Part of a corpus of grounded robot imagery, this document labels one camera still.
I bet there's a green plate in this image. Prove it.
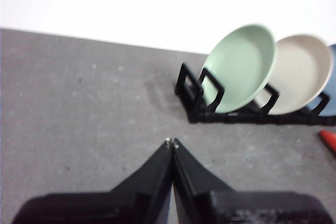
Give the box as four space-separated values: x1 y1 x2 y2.
201 24 276 114

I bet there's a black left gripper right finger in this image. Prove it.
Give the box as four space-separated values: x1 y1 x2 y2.
172 137 327 224

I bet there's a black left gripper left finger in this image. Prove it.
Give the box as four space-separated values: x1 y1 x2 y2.
12 137 173 224

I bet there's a beige plate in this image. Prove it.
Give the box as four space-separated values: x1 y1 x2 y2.
256 34 333 116

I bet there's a blue plate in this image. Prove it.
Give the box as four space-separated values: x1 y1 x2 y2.
306 43 336 117

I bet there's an orange carrot with green leaves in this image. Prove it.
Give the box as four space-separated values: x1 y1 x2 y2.
318 129 336 159

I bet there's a black plate rack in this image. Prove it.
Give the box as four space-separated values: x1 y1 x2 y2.
175 62 336 126

